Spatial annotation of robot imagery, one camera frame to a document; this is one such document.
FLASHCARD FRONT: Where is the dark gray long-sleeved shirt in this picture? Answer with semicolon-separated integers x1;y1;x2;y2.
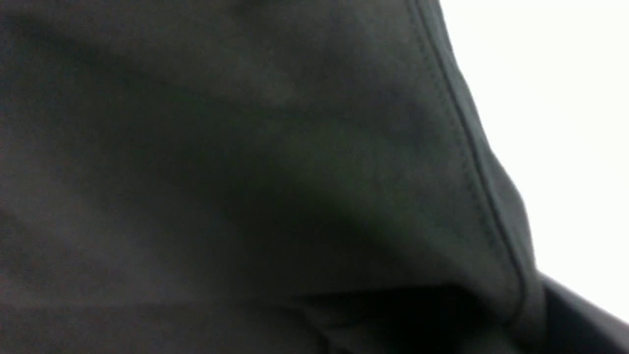
1;0;628;354

